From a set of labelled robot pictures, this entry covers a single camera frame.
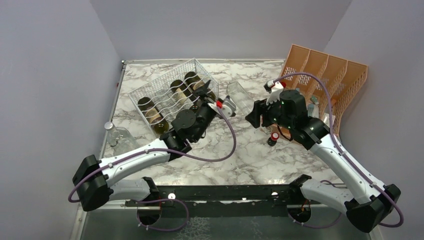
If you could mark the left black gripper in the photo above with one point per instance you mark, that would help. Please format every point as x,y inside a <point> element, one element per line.
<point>204,102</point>

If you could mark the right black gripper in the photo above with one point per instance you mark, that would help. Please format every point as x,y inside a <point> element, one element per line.
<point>260,108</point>

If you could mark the silver-neck green wine bottle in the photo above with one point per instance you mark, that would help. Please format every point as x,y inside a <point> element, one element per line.
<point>193,81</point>

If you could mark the dark-neck green wine bottle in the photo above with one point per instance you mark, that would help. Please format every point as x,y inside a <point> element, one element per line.
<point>191,101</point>

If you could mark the clear square glass bottle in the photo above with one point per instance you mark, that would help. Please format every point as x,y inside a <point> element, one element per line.
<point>244,103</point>

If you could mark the clear textured glass bottle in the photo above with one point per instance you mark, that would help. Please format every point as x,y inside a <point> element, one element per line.
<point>169,103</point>

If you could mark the clear jar silver lid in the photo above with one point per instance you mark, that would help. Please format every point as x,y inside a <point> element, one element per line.
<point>120,139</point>

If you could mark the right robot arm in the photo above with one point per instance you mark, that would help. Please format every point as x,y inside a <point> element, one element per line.
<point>365,202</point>

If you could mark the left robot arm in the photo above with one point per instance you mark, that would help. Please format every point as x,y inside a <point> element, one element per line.
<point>98,181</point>

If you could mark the small red-cap black bottle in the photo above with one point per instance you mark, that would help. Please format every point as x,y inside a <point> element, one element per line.
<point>272,140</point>

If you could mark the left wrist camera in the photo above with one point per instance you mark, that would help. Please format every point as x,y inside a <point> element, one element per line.
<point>227,107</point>

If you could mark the white wire wine rack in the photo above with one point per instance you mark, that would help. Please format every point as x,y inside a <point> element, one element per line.
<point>164,81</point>

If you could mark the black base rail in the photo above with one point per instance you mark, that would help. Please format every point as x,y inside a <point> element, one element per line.
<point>215,201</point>

